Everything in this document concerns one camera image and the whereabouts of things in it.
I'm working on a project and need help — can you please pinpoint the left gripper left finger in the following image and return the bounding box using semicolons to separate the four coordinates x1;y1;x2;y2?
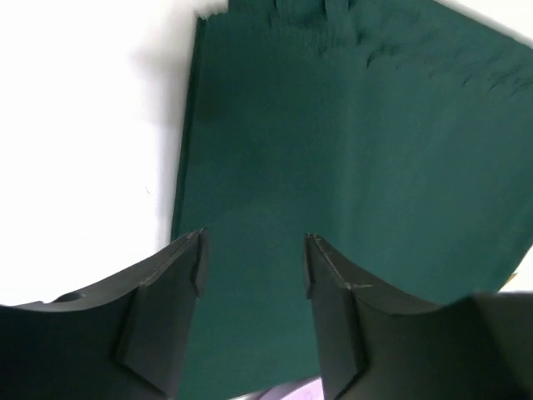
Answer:
1;229;208;399

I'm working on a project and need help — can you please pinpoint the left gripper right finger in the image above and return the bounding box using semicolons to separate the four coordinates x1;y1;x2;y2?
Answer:
304;234;532;399

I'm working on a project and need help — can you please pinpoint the purple plate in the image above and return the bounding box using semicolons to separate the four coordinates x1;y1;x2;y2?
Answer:
233;377;325;400

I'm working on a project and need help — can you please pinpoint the dark green cloth napkin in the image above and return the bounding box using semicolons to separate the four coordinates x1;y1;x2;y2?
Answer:
172;1;532;399

